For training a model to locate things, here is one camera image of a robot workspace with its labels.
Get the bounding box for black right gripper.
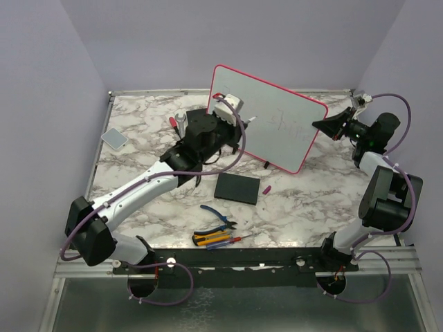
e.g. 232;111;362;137
313;107;371;143

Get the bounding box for pink framed whiteboard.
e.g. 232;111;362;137
208;64;329;174

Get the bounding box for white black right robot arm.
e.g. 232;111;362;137
312;107;423;270

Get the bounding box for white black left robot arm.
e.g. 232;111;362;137
60;113;248;273

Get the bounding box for yellow black utility knife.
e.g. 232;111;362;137
192;230;230;247

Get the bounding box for red blue screwdriver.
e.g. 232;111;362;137
206;234;255;250

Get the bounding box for small white square box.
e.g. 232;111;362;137
101;128;129;151

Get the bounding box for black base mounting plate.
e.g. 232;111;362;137
114;247;361;289

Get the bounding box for black wire whiteboard stand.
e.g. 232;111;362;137
231;147;271;169

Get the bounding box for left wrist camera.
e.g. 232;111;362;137
213;93;244;127

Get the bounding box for red handled wrench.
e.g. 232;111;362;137
169;114;186;138

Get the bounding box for black flat network switch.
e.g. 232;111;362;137
214;173;260;205

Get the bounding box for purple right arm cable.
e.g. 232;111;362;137
321;93;416;304

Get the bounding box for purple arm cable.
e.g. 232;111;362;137
60;96;247;306
321;93;416;304

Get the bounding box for blue handled cutting pliers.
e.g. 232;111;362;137
200;205;237;230

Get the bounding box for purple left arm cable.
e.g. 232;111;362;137
60;96;247;306

